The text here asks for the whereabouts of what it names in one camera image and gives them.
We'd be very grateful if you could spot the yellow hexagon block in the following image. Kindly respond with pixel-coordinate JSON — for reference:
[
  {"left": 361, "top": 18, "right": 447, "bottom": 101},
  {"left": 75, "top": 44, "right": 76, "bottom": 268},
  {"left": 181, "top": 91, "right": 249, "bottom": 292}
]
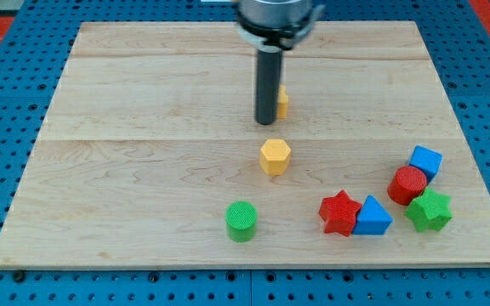
[{"left": 259, "top": 139, "right": 292, "bottom": 176}]

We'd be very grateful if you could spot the green star block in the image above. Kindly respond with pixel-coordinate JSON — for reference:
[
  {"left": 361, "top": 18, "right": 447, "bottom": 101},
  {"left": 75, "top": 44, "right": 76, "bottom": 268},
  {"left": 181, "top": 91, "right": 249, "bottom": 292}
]
[{"left": 404, "top": 187, "right": 453, "bottom": 232}]

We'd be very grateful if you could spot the blue triangle block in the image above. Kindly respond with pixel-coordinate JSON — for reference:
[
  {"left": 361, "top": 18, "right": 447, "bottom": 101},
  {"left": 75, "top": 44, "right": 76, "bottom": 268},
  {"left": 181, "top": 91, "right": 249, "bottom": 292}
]
[{"left": 352, "top": 195, "right": 393, "bottom": 235}]

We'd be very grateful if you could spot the red cylinder block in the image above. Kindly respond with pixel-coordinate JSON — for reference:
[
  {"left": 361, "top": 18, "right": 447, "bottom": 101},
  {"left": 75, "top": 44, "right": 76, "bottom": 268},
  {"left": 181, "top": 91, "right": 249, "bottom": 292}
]
[{"left": 387, "top": 166, "right": 428, "bottom": 206}]

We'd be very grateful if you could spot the light wooden board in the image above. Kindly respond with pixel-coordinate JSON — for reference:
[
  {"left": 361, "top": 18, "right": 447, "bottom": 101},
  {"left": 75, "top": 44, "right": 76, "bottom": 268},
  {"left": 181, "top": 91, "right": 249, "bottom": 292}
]
[{"left": 0, "top": 21, "right": 490, "bottom": 270}]

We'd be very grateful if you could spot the red star block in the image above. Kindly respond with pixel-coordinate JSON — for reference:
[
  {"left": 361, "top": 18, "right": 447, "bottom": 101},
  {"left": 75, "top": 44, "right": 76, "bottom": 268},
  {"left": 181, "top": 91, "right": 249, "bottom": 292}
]
[{"left": 318, "top": 190, "right": 362, "bottom": 237}]

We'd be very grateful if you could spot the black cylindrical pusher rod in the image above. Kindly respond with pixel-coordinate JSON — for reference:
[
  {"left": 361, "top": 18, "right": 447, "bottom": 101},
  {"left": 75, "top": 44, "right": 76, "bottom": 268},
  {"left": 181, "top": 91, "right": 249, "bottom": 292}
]
[{"left": 254, "top": 50, "right": 283, "bottom": 125}]

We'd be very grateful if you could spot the green cylinder block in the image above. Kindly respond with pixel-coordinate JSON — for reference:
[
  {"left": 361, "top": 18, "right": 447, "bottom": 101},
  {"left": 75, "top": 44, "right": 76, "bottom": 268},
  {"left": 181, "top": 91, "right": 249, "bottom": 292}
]
[{"left": 225, "top": 201, "right": 258, "bottom": 242}]

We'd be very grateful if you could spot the yellow heart block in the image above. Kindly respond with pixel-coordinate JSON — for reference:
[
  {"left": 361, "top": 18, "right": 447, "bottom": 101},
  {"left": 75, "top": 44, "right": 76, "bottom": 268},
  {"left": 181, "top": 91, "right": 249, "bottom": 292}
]
[{"left": 276, "top": 85, "right": 289, "bottom": 119}]

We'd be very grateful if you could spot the blue cube block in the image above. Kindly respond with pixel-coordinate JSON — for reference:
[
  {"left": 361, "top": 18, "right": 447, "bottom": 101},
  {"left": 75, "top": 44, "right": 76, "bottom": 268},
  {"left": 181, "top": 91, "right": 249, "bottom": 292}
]
[{"left": 408, "top": 145, "right": 442, "bottom": 184}]

